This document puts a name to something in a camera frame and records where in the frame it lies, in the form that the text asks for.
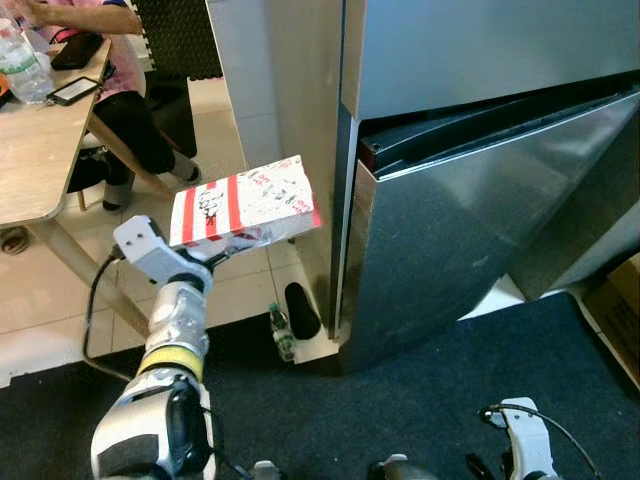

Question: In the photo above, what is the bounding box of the red white striped food box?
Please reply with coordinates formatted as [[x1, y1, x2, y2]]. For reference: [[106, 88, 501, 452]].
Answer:
[[168, 155, 323, 251]]

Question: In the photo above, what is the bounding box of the grey two-door fridge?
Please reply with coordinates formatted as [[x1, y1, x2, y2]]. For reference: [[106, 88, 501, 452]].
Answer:
[[333, 0, 640, 373]]

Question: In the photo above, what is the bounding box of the black slipper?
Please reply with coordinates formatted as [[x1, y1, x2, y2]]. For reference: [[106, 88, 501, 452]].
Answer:
[[284, 282, 323, 341]]

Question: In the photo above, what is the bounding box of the small bottle green cap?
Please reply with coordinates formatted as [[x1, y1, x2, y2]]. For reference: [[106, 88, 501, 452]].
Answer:
[[268, 303, 298, 363]]

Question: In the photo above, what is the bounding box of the grey counter side panel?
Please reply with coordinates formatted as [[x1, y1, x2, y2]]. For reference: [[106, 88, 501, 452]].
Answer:
[[545, 200, 640, 296]]

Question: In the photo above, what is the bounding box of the brown cardboard box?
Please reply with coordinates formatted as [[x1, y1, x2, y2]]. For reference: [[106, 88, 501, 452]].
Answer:
[[583, 258, 640, 386]]

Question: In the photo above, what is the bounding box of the person in pink shirt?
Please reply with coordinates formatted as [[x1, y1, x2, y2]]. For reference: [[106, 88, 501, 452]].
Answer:
[[20, 0, 201, 211]]

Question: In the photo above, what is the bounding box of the brown sandal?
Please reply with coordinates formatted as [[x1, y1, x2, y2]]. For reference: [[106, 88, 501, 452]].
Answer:
[[0, 227, 31, 255]]

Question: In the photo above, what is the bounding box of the silver robot left leg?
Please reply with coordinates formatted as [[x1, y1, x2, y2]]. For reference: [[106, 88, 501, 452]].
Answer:
[[248, 460, 286, 480]]

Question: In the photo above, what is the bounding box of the black smartphone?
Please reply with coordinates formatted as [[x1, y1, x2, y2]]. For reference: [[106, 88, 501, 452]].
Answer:
[[48, 76, 101, 107]]

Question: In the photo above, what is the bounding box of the dark carpet mat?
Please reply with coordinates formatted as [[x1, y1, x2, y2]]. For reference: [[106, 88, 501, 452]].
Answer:
[[0, 290, 640, 480]]

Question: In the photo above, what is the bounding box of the black pouch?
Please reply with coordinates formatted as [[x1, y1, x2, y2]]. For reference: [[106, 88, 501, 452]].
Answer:
[[50, 32, 106, 71]]

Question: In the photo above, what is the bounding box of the large clear water bottle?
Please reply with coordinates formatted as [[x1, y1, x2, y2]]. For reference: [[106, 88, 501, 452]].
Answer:
[[0, 18, 56, 106]]

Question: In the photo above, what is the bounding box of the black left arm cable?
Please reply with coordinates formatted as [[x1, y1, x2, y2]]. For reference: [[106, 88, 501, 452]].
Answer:
[[82, 252, 151, 383]]

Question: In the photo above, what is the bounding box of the black foam wall panel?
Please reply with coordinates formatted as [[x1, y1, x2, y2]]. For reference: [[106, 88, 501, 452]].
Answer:
[[133, 0, 223, 83]]

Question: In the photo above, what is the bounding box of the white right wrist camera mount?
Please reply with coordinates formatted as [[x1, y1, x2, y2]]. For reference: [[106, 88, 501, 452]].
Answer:
[[487, 397, 561, 480]]

